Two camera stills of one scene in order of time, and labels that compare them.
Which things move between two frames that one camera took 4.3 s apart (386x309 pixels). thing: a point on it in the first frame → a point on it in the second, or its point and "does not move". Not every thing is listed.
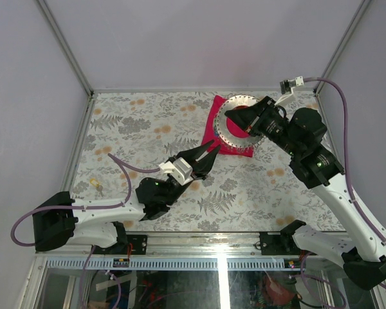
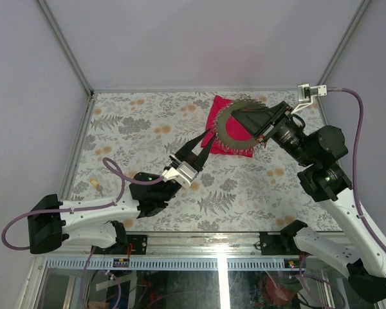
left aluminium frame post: x=64 y=47 does not move
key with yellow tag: x=97 y=183 does not move
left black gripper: x=204 y=165 → x=186 y=154
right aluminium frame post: x=363 y=6 does not move
